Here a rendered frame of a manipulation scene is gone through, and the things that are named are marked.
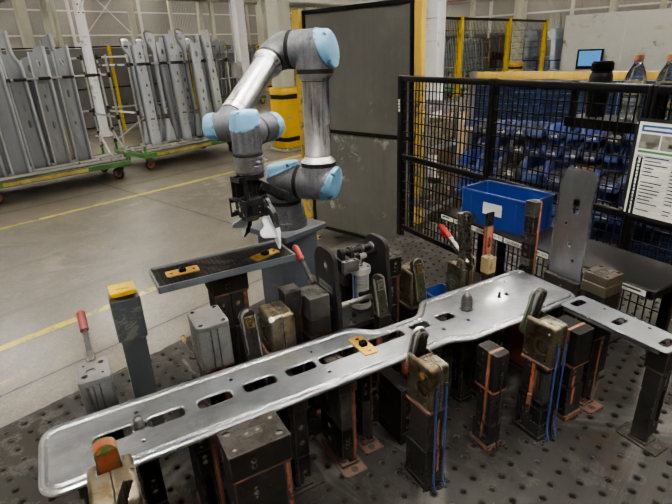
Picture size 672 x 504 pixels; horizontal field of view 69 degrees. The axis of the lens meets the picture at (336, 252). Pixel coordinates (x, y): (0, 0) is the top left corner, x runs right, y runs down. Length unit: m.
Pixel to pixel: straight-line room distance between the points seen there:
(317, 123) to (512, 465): 1.12
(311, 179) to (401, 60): 2.24
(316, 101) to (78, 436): 1.11
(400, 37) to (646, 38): 4.84
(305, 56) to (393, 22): 2.24
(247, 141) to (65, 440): 0.75
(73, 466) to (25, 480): 0.51
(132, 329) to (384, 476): 0.72
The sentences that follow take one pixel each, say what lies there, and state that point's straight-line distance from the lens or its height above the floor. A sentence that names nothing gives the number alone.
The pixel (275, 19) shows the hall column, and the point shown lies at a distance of 9.15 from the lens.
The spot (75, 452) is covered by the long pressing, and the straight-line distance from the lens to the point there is 1.11.
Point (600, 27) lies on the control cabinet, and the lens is 8.21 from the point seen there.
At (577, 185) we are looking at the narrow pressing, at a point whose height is 1.29.
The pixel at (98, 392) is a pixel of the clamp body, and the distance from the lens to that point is 1.20.
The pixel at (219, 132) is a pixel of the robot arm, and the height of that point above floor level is 1.49.
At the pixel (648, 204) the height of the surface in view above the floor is 1.20.
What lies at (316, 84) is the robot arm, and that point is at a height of 1.58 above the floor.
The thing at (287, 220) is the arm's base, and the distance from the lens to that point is 1.73.
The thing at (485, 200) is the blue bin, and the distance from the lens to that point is 1.96.
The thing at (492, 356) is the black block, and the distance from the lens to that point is 1.26.
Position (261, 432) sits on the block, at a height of 1.03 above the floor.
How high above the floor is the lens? 1.68
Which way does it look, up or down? 22 degrees down
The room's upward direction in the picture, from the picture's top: 2 degrees counter-clockwise
